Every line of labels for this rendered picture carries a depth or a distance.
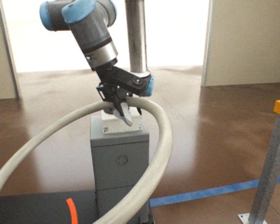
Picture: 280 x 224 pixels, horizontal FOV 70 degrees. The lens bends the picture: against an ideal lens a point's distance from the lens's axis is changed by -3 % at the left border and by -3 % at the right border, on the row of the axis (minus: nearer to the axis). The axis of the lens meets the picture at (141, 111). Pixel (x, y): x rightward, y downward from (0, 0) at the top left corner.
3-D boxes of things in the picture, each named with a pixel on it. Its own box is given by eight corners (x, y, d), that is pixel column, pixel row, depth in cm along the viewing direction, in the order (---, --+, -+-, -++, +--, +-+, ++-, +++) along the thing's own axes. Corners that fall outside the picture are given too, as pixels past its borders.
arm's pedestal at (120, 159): (93, 192, 203) (84, 114, 171) (142, 185, 212) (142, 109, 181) (94, 237, 157) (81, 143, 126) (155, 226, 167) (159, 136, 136)
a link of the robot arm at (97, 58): (118, 37, 56) (95, 52, 50) (125, 53, 58) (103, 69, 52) (98, 42, 61) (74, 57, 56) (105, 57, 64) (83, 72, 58)
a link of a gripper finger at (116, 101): (126, 111, 65) (119, 85, 62) (130, 112, 64) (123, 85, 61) (116, 118, 62) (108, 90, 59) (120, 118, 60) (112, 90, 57)
